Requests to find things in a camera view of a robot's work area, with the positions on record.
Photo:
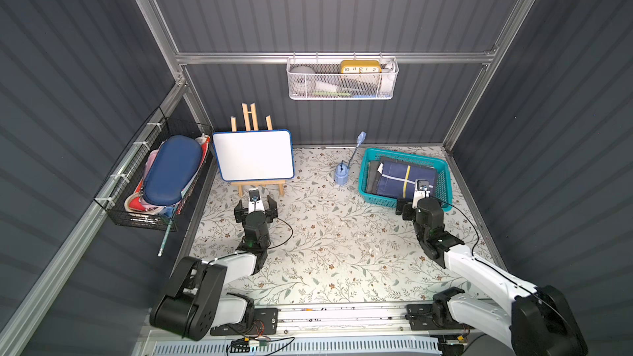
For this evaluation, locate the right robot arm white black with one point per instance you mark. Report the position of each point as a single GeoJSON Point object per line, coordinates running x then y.
{"type": "Point", "coordinates": [530, 320]}

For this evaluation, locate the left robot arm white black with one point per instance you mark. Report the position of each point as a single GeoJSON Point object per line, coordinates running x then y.
{"type": "Point", "coordinates": [195, 299]}

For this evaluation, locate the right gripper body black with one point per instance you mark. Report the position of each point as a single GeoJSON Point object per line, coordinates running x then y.
{"type": "Point", "coordinates": [407, 210]}

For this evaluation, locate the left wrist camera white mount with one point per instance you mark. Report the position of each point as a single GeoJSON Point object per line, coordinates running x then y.
{"type": "Point", "coordinates": [255, 202]}

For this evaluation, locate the aluminium mounting rail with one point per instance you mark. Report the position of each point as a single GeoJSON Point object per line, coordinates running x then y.
{"type": "Point", "coordinates": [348, 319]}

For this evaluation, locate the navy blue pillowcase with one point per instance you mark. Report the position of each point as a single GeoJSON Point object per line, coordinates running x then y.
{"type": "Point", "coordinates": [406, 174]}

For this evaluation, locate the tape roll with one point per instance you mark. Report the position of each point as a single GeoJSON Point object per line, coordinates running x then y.
{"type": "Point", "coordinates": [302, 80]}

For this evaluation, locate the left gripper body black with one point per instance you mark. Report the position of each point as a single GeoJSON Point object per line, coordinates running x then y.
{"type": "Point", "coordinates": [240, 213]}

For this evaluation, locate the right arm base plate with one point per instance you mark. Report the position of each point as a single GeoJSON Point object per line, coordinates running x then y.
{"type": "Point", "coordinates": [421, 318]}

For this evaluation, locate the yellow clock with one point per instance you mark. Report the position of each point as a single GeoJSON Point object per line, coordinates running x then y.
{"type": "Point", "coordinates": [360, 66]}

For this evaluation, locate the dark grey checked pillowcase front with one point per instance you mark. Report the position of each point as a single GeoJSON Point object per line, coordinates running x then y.
{"type": "Point", "coordinates": [379, 178]}

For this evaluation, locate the black wire side basket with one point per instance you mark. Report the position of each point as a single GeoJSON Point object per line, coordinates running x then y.
{"type": "Point", "coordinates": [123, 202]}

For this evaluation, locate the teal plastic basket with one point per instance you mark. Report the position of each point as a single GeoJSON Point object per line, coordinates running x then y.
{"type": "Point", "coordinates": [444, 190]}

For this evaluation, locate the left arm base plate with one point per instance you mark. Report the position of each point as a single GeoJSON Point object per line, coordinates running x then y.
{"type": "Point", "coordinates": [264, 322]}

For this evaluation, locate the wooden easel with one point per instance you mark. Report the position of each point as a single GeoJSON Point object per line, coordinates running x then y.
{"type": "Point", "coordinates": [251, 124]}

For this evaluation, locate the small whiteboard blue frame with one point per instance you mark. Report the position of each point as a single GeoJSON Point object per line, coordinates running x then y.
{"type": "Point", "coordinates": [254, 155]}

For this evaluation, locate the white wire wall basket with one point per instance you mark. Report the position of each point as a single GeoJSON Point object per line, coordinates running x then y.
{"type": "Point", "coordinates": [331, 85]}

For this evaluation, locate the blue pen holder cup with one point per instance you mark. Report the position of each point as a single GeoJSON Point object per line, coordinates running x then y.
{"type": "Point", "coordinates": [341, 175]}

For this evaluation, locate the floral table cloth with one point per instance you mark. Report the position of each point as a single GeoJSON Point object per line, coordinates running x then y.
{"type": "Point", "coordinates": [331, 246]}

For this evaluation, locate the blue oval case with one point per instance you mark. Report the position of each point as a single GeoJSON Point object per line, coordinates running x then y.
{"type": "Point", "coordinates": [173, 169]}

